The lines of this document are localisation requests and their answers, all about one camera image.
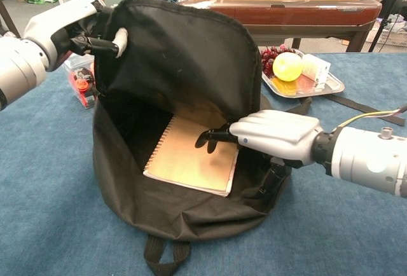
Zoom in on dark wooden table leg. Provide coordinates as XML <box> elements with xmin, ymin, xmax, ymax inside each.
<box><xmin>0</xmin><ymin>0</ymin><xmax>22</xmax><ymax>39</ymax></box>

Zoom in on red grapes bunch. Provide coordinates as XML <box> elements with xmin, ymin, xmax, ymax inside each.
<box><xmin>260</xmin><ymin>44</ymin><xmax>301</xmax><ymax>77</ymax></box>

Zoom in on yellow green apple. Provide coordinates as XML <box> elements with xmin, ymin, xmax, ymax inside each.
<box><xmin>272</xmin><ymin>52</ymin><xmax>303</xmax><ymax>82</ymax></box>

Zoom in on brown mahjong table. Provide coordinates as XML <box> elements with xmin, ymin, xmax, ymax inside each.
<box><xmin>177</xmin><ymin>0</ymin><xmax>382</xmax><ymax>53</ymax></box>

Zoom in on white plastic basket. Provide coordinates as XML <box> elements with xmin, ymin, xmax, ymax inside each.
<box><xmin>365</xmin><ymin>27</ymin><xmax>407</xmax><ymax>47</ymax></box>

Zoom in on metal tray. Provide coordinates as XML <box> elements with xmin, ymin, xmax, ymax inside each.
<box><xmin>260</xmin><ymin>48</ymin><xmax>346</xmax><ymax>99</ymax></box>

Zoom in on black fabric backpack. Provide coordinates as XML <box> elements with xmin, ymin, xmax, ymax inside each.
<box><xmin>92</xmin><ymin>0</ymin><xmax>406</xmax><ymax>276</ymax></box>

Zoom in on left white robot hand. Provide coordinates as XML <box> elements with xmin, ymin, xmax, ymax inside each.
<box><xmin>24</xmin><ymin>0</ymin><xmax>128</xmax><ymax>72</ymax></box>

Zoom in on small white carton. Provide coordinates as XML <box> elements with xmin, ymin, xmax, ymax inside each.
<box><xmin>301</xmin><ymin>53</ymin><xmax>331</xmax><ymax>91</ymax></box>

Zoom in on yellow wire bundle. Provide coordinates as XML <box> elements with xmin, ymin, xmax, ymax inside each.
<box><xmin>330</xmin><ymin>104</ymin><xmax>407</xmax><ymax>130</ymax></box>

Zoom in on kraft cover spiral notebook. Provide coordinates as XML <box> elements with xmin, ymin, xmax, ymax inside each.
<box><xmin>142</xmin><ymin>113</ymin><xmax>240</xmax><ymax>198</ymax></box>

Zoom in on black tripod stand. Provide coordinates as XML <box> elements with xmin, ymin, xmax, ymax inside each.
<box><xmin>368</xmin><ymin>0</ymin><xmax>407</xmax><ymax>53</ymax></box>

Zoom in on clear plastic snack box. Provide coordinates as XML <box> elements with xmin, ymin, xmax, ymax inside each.
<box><xmin>63</xmin><ymin>53</ymin><xmax>98</xmax><ymax>110</ymax></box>

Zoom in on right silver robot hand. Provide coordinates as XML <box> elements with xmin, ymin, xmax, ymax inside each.
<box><xmin>195</xmin><ymin>109</ymin><xmax>322</xmax><ymax>200</ymax></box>

